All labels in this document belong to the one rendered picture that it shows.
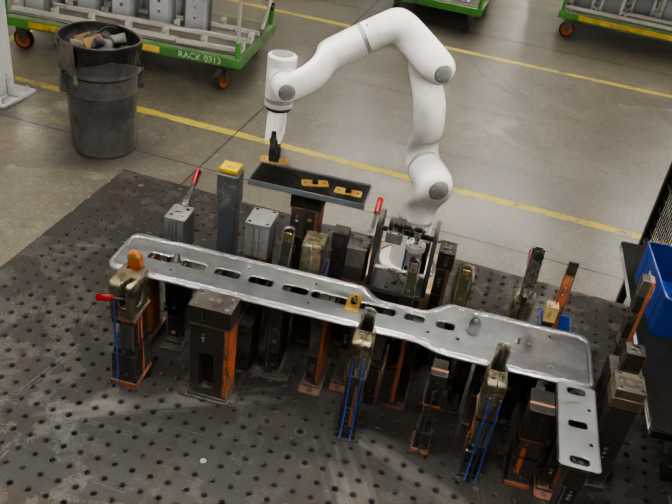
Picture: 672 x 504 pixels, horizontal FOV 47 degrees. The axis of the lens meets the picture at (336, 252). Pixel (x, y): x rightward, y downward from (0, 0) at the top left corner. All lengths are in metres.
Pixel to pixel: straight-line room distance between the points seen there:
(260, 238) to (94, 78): 2.58
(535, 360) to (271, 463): 0.76
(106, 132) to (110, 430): 2.92
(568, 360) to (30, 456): 1.43
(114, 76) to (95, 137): 0.42
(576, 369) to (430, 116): 0.86
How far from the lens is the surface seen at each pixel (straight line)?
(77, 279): 2.74
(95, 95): 4.77
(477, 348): 2.13
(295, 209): 2.42
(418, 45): 2.28
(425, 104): 2.39
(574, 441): 1.97
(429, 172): 2.45
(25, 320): 2.59
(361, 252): 2.27
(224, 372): 2.19
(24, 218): 4.42
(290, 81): 2.17
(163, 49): 6.04
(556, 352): 2.20
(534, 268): 2.23
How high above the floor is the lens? 2.31
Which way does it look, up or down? 33 degrees down
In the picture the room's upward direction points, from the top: 8 degrees clockwise
